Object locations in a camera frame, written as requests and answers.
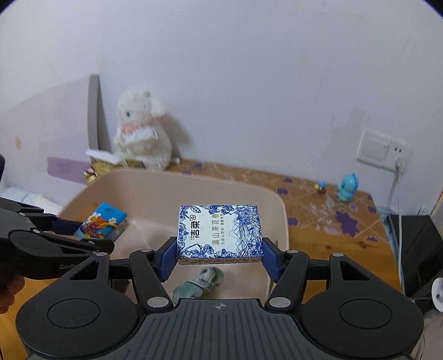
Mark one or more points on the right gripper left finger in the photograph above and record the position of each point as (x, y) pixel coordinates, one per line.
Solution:
(150, 269)

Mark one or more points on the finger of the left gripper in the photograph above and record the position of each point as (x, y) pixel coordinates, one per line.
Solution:
(69, 228)

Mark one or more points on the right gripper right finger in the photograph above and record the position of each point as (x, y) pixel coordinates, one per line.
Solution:
(287, 270)

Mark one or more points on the colourful cartoon tissue pack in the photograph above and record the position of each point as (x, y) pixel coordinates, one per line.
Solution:
(105, 223)

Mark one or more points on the green striped scrunchie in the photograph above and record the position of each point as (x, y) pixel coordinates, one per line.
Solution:
(208, 279)

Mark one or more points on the blue white porcelain-pattern tissue pack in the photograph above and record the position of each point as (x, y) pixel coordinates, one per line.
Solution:
(214, 234)

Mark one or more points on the purple floral table mat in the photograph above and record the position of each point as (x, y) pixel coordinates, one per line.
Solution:
(354, 223)

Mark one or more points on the gold snack bag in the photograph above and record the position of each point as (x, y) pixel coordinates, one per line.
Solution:
(99, 168)

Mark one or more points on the beige plastic storage basket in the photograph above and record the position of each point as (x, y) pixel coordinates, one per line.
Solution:
(152, 202)

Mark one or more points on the white paper sheet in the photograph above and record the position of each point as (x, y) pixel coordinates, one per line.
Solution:
(105, 156)

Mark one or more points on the tiny mushroom figurine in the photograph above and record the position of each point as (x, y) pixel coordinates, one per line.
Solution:
(321, 188)

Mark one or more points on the pink bed headboard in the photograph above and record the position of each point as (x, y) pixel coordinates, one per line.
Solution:
(45, 138)

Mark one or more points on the blue bird figurine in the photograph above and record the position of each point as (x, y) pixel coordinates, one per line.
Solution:
(348, 187)

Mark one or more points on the white plush lamb toy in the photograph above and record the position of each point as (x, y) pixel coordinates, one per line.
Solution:
(140, 135)

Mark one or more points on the black side cabinet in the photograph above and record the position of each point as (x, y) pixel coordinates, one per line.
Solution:
(417, 244)

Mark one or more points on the white phone stand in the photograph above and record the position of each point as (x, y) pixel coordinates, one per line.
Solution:
(437, 294)

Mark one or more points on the white wall switch socket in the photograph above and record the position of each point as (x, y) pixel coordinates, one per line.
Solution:
(383, 151)

